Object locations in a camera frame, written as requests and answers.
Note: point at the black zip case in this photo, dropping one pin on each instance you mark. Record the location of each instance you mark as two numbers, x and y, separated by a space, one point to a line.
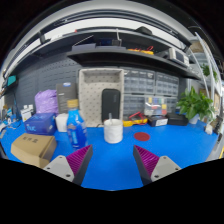
110 105

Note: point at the flat round red coaster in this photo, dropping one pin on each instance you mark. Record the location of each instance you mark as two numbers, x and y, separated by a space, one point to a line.
142 136

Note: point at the brown cardboard box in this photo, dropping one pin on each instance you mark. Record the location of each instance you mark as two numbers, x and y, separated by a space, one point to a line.
31 148

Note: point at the flat black case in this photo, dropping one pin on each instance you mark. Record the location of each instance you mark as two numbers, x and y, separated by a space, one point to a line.
177 119

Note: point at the blue carton box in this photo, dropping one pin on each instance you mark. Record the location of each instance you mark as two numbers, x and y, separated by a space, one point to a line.
40 124

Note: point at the white ribbed cup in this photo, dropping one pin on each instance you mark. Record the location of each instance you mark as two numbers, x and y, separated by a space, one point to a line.
113 133

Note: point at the white metal rack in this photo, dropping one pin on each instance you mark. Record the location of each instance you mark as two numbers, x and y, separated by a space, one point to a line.
208 66

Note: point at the purple plastic bag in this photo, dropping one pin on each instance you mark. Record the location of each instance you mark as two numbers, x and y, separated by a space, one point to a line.
46 101

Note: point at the blue drink bottle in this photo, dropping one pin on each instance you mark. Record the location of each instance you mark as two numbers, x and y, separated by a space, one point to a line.
76 130

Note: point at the grey small-parts drawer cabinet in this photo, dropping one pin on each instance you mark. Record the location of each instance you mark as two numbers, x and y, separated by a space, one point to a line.
140 83

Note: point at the clear organizer with coloured parts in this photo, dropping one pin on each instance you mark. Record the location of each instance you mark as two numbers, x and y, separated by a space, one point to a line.
155 106

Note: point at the green potted plant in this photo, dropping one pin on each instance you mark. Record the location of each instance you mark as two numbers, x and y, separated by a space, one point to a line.
195 103

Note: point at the beige dotted storage tray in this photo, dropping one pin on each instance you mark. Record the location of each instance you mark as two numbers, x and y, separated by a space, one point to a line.
90 96

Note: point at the black box with white label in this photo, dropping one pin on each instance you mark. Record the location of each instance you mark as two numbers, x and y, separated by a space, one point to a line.
156 120

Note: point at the tiny white carton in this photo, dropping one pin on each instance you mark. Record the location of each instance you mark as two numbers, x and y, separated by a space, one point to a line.
26 113

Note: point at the dark grey upright box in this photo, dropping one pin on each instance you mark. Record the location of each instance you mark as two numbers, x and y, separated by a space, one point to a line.
65 95

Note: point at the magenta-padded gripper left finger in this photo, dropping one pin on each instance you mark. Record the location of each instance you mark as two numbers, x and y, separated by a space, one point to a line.
75 161

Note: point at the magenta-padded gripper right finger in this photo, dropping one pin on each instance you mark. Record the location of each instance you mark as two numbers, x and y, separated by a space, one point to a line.
150 161

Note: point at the black overhead shelf unit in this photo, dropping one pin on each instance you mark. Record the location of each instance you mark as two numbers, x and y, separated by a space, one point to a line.
110 55

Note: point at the metal spoon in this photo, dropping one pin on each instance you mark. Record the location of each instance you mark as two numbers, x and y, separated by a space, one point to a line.
110 116

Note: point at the small white box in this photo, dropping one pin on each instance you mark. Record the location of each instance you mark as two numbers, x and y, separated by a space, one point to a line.
61 123

